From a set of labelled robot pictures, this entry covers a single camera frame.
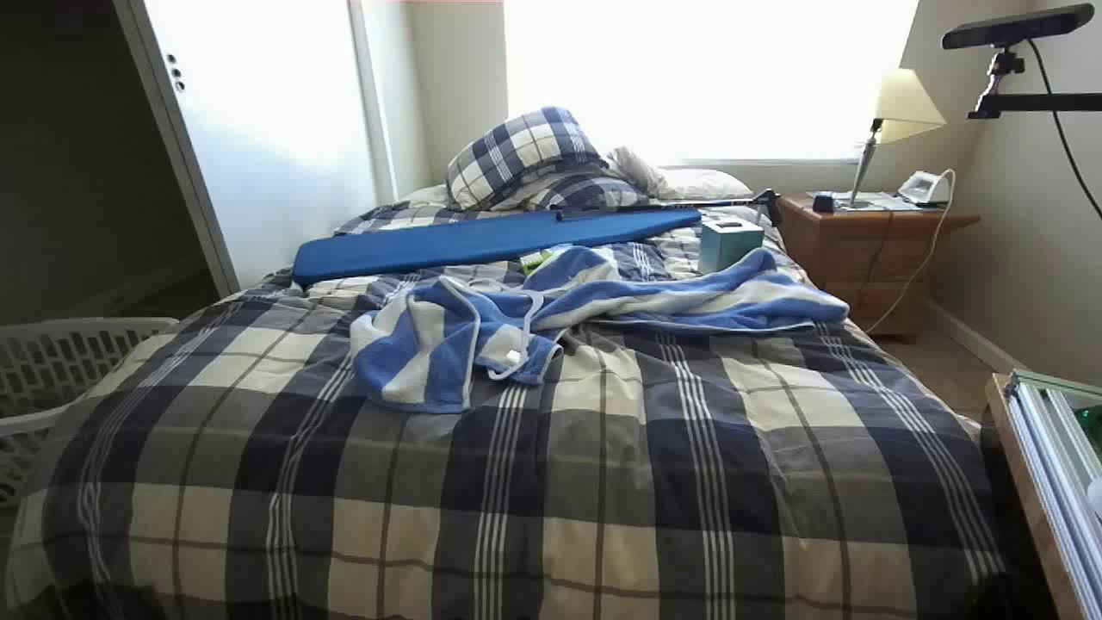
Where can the blue white striped towel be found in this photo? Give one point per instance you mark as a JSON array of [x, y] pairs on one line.
[[436, 345]]

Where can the blue padded board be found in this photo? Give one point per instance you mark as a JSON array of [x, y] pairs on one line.
[[460, 241]]

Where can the blue plaid pillow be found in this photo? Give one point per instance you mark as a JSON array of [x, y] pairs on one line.
[[529, 155]]

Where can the green cardboard box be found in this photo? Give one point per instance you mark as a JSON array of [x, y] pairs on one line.
[[728, 241]]

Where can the white pillow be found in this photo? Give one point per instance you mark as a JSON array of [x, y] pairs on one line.
[[701, 185]]

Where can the blue plaid bed comforter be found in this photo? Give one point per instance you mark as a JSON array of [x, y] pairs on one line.
[[643, 493]]

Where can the small black device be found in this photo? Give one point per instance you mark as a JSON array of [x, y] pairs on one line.
[[823, 203]]

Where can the wooden nightstand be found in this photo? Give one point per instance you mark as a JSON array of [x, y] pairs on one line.
[[848, 245]]

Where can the white closet door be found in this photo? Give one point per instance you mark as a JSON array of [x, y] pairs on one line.
[[278, 138]]

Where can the white telephone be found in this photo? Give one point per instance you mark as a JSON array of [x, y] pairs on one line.
[[922, 188]]

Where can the table lamp with cream shade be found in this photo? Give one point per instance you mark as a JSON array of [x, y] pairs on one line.
[[906, 104]]

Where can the white plastic laundry basket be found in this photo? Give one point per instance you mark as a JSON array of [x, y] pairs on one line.
[[57, 364]]

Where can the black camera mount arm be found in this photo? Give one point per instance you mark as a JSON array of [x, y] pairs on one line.
[[1034, 101]]

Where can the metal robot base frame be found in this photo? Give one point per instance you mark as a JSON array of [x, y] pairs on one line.
[[1051, 482]]

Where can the black camera bar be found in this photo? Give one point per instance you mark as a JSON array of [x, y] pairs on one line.
[[1016, 24]]

